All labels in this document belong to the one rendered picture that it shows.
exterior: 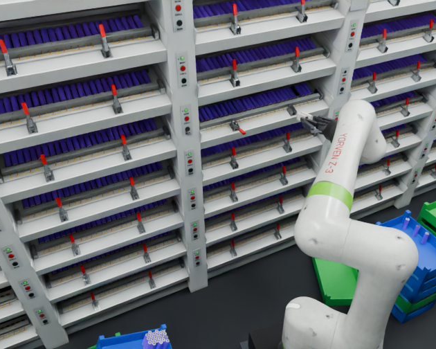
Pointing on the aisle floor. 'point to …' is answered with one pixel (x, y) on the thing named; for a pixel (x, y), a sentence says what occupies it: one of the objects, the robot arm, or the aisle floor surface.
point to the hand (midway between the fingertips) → (304, 117)
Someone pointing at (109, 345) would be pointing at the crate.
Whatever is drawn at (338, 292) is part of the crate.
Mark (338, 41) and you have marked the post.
